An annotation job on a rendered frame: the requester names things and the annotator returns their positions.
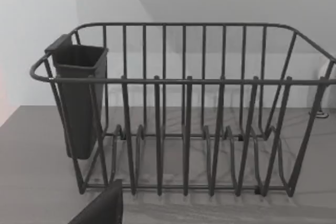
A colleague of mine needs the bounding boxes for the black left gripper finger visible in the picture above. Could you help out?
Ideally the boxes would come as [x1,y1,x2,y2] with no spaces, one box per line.
[68,179,123,224]

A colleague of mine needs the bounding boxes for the dark grey utensil cup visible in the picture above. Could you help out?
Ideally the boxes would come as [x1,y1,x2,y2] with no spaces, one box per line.
[44,34,109,160]

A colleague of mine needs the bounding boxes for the grey wire dish rack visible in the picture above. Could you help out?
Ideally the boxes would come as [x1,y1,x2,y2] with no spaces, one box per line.
[29,22,336,198]

